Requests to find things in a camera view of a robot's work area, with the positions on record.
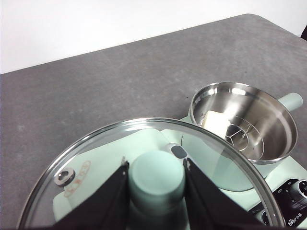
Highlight smooth white steamed bun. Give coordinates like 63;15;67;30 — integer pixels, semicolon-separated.
202;110;231;139

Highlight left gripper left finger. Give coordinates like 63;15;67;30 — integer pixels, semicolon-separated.
49;157;132;230

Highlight silver control knob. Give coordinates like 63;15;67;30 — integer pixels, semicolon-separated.
290;179;307;213
260;209;275;227

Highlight mint green pot with handle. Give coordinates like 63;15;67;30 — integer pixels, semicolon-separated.
180;81;303;191

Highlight glass pot lid green knob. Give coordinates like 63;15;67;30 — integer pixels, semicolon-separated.
18;116;276;230

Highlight steel wire steamer rack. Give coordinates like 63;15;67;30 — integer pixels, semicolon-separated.
202;112;266;153

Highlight mint green breakfast machine base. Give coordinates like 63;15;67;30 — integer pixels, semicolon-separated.
179;116;307;230

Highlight silver griddle cover handle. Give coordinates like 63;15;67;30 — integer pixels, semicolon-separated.
165;143;191;161

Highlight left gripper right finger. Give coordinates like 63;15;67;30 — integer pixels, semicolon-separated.
184;158;263;230

